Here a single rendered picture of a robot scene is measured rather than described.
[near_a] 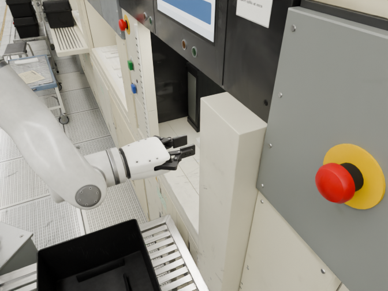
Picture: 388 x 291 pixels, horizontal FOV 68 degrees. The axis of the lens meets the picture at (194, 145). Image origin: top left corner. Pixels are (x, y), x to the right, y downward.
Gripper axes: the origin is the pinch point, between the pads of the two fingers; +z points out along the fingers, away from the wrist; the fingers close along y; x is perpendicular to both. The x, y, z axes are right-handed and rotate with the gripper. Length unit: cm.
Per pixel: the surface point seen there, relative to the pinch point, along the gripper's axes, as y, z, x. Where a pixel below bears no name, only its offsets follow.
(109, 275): -0.7, -26.0, -42.0
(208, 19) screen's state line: 7.5, 1.8, 31.4
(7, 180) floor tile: -165, -84, -119
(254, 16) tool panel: 20.2, 1.7, 34.5
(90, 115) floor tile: -240, -5, -119
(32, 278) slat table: -11, -48, -43
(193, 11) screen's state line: 1.8, 1.9, 31.6
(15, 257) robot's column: -24, -53, -46
